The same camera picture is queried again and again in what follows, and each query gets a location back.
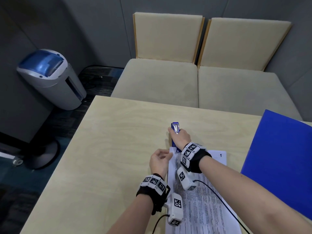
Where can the blue folder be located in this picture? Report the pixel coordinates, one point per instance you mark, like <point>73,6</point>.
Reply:
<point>280,155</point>

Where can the beige cushioned chair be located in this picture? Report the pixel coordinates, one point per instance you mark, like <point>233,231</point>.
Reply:
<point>243,92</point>
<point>160,77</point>

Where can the black round table base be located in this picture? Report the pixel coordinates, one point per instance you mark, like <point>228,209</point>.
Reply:
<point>45,155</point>

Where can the white caster foot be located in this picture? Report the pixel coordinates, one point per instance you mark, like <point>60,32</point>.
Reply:
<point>14,160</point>

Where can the black marker wristband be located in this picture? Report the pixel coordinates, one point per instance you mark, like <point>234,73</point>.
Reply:
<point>153,183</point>
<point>193,155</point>

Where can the white paper shredder blue lid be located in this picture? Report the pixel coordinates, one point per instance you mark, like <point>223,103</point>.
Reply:
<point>53,82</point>

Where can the person's right thumb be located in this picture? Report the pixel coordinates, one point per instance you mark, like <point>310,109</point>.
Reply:
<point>170,131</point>

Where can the blue stapler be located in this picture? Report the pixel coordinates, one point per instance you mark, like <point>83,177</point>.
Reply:
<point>175,126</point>

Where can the person's left thumb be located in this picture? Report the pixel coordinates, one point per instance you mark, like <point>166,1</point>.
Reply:
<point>167,156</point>

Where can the person's left hand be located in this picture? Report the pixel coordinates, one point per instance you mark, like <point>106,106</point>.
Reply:
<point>158,164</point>

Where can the person's right forearm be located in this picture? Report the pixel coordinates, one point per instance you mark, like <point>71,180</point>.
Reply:
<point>243,192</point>

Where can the person's right hand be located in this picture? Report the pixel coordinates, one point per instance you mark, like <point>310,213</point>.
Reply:
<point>182,140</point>

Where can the printed paper sheets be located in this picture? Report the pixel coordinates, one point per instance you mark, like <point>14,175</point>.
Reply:
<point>202,212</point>

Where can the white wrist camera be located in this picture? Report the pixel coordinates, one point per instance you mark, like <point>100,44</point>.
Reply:
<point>185,179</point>
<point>176,207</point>

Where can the person's left forearm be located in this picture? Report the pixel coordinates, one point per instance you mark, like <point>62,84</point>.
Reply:
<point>136,216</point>

